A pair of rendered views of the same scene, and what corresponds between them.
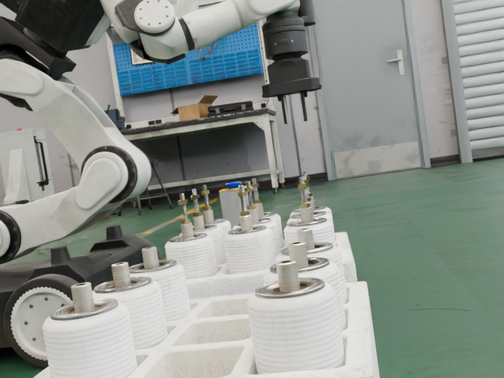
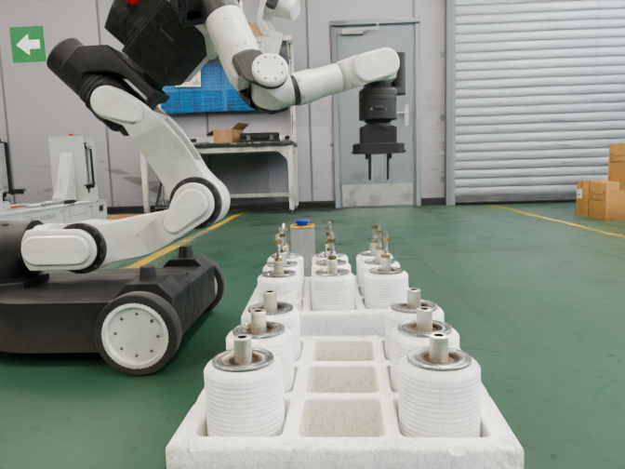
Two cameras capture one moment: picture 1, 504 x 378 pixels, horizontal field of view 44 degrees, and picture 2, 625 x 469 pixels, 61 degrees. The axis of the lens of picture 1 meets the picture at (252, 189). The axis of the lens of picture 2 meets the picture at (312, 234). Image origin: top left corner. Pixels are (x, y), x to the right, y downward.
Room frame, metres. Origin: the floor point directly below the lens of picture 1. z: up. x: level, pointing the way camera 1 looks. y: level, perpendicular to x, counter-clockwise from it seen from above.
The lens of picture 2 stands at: (0.07, 0.19, 0.48)
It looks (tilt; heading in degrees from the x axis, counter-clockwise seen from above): 7 degrees down; 354
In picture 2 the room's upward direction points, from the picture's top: 2 degrees counter-clockwise
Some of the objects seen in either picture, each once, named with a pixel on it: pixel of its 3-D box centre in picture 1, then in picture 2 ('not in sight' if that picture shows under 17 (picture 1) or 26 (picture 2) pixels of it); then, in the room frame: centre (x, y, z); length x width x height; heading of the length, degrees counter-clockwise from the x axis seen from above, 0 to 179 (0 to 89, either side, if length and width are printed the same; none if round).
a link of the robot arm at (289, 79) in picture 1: (288, 64); (378, 127); (1.31, -0.11, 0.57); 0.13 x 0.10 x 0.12; 81
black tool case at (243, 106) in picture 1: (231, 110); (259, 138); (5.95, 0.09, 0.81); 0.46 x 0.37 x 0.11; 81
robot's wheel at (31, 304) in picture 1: (51, 320); (139, 333); (1.35, 0.48, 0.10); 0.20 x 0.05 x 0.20; 81
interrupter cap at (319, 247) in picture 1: (307, 249); (413, 307); (0.89, -0.07, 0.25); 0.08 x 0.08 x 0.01
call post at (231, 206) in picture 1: (242, 247); (303, 277); (1.62, 0.05, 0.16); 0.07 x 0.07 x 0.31; 83
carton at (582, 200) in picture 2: not in sight; (599, 197); (4.34, -2.78, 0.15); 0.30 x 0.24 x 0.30; 80
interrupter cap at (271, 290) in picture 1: (289, 289); (438, 358); (0.66, -0.02, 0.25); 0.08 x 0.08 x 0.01
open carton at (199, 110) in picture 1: (195, 109); (228, 134); (6.10, 0.43, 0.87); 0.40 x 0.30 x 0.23; 67
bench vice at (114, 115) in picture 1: (112, 119); not in sight; (5.79, 1.18, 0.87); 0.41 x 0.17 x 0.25; 171
